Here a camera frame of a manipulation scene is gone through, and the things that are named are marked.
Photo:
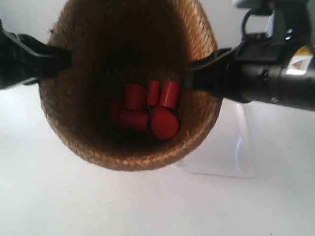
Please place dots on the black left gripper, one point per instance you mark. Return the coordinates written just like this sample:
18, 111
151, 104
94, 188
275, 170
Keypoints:
46, 60

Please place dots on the red cylinder large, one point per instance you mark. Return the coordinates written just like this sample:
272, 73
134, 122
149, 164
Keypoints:
135, 97
164, 124

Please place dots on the red cylinder large back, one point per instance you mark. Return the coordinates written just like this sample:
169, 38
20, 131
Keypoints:
135, 97

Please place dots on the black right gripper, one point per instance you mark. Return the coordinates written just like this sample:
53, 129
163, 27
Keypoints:
253, 72

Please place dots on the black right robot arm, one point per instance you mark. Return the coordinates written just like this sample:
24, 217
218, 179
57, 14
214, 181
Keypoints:
286, 20

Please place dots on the red cylinder large front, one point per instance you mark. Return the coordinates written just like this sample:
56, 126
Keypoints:
164, 124

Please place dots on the white rectangular plastic tray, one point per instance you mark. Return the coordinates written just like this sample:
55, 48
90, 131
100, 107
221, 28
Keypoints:
227, 150

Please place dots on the red cylinder right upright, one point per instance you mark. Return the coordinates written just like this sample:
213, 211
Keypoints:
169, 94

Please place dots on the brown woven wicker basket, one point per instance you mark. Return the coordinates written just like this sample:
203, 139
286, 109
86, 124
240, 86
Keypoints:
119, 42

